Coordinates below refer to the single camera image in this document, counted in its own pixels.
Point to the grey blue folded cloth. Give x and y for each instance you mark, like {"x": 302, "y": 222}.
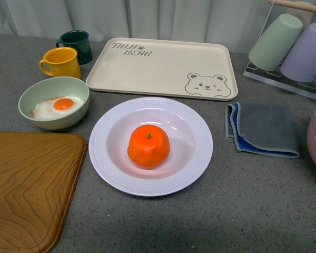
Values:
{"x": 264, "y": 129}

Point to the wooden cutting board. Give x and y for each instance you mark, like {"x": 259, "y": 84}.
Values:
{"x": 38, "y": 176}

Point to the wooden rack handle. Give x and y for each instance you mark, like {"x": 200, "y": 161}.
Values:
{"x": 295, "y": 5}

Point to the purple plastic cup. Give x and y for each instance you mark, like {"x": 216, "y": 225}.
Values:
{"x": 300, "y": 63}

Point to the beige bear serving tray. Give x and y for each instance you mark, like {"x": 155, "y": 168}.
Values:
{"x": 164, "y": 68}

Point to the yellow mug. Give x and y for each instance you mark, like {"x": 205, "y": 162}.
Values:
{"x": 61, "y": 61}

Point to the dark green mug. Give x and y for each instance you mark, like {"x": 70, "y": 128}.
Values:
{"x": 79, "y": 41}

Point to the white round deep plate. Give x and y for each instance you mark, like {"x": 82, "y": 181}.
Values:
{"x": 191, "y": 146}

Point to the fake fried egg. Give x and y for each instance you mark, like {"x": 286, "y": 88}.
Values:
{"x": 55, "y": 108}

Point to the orange mandarin fruit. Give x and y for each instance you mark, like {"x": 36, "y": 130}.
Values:
{"x": 149, "y": 146}

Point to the light green plastic cup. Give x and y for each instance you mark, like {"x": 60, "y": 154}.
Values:
{"x": 276, "y": 41}

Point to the clear acrylic cup rack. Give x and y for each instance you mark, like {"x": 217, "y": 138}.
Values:
{"x": 276, "y": 78}

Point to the light green bowl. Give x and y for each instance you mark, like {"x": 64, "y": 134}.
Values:
{"x": 37, "y": 103}

